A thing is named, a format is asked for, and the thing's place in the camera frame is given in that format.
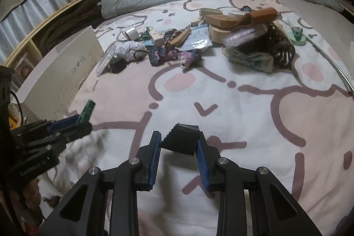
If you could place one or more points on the pink crocheted piece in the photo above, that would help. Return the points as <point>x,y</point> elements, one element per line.
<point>189,57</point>

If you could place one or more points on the brown folded blanket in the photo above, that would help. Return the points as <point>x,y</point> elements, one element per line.
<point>63,23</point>

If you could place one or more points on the yellow box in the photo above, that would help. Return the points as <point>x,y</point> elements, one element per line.
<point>13,122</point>

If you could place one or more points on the green floral fabric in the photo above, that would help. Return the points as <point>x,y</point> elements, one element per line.
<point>249,57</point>

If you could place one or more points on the white patterned fabric pouch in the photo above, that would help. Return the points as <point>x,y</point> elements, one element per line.
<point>130,49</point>

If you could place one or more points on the small cream box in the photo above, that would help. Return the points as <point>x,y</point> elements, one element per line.
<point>157,37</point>

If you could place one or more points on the round wooden box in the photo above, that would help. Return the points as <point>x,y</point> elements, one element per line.
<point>217,34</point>

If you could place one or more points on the black clip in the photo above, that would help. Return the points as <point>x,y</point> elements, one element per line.
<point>181,139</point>

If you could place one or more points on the thin metal hoop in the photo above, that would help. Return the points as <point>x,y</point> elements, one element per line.
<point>336,67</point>

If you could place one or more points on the clear plastic case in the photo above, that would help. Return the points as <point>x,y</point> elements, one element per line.
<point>106,59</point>

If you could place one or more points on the small wooden block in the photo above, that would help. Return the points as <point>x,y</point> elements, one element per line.
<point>196,22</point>

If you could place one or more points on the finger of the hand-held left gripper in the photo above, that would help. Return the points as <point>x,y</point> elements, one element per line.
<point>65,122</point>
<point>78,129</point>

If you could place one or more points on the mint round holder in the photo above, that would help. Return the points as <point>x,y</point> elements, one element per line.
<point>298,42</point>

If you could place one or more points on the wooden shelf unit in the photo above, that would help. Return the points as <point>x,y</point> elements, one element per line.
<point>66,5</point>

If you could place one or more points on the brown wooden box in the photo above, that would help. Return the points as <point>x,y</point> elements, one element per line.
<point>218,19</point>

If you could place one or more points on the white tape roll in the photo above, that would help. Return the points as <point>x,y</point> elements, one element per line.
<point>236,14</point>

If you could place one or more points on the white shoe box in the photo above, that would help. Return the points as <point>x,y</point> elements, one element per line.
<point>69,67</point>

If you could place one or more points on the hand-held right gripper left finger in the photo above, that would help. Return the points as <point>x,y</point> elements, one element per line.
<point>155,158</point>

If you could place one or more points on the brown leather pouch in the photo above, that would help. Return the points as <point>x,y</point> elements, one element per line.
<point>260,14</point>

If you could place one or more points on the clear tape roll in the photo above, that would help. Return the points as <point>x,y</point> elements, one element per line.
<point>131,34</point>

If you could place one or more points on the light green clip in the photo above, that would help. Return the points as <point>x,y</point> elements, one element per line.
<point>144,36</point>

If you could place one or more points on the small black box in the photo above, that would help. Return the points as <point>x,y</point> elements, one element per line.
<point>117,66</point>

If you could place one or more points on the white blue packet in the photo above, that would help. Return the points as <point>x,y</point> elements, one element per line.
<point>199,39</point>

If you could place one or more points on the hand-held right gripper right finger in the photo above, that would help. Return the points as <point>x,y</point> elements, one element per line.
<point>202,167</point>

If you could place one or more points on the red doll display case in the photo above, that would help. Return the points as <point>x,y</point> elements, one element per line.
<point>25,64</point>

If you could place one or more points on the beige green case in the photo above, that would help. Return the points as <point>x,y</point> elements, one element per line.
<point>208,13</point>

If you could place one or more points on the dark crocheted piece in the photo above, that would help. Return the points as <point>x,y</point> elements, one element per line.
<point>246,8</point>

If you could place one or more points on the multicolour crocheted piece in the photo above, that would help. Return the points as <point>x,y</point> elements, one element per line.
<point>163,53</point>

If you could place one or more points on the cartoon printed blanket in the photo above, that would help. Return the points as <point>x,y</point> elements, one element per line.
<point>249,128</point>

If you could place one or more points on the clear case with pink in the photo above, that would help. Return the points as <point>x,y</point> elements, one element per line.
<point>246,34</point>

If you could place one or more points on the grey curtain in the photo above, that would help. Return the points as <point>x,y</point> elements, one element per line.
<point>41,6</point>

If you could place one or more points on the wooden brush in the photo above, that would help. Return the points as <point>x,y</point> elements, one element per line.
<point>179,37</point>

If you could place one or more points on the person's left hand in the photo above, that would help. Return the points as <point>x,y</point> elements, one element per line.
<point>31,191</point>

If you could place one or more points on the dark green clip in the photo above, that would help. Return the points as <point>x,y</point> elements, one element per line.
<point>87,110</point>

